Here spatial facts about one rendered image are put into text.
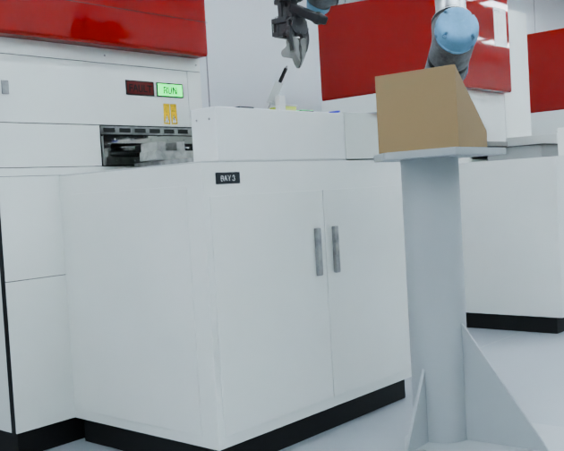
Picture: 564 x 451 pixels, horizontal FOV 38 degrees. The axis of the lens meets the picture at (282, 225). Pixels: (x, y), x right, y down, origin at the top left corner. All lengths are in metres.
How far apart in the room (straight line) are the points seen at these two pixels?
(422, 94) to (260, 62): 3.31
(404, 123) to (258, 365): 0.76
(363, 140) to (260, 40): 2.96
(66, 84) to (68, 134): 0.15
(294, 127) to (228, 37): 2.97
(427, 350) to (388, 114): 0.66
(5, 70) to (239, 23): 3.04
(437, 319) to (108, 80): 1.27
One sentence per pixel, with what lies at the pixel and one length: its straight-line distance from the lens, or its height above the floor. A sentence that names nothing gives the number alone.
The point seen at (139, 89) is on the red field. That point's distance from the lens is 2.79.
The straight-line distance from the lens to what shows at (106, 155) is 2.66.
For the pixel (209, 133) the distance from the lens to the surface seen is 2.15.
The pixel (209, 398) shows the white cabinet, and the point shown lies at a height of 0.21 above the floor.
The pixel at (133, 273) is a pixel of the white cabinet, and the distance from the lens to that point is 2.31.
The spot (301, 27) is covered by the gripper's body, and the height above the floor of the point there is 1.21.
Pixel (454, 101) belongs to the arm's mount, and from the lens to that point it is 2.19.
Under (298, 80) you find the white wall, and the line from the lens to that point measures 5.74.
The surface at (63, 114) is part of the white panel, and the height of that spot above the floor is 1.00.
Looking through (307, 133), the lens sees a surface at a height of 0.89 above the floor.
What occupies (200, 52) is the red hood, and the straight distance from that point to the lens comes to 2.93.
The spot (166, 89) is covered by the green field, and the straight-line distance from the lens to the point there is 2.86.
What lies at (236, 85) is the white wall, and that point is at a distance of 5.28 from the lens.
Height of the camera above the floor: 0.73
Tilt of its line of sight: 2 degrees down
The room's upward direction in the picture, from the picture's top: 3 degrees counter-clockwise
